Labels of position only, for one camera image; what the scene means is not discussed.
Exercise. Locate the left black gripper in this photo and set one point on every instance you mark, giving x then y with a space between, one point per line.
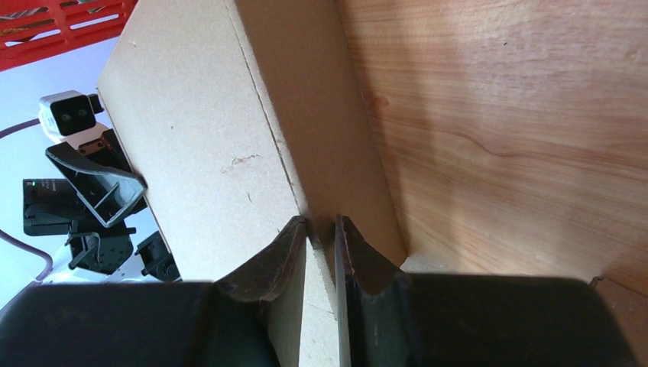
110 192

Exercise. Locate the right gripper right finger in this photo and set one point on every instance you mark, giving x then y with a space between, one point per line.
388 317

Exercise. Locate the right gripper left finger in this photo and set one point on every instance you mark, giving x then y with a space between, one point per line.
250 317

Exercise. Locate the brown cardboard sheet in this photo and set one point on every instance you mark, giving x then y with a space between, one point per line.
240 115

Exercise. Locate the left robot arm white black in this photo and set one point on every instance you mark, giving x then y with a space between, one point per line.
50 205

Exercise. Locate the red plastic shopping basket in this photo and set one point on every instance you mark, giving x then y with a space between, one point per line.
35 30

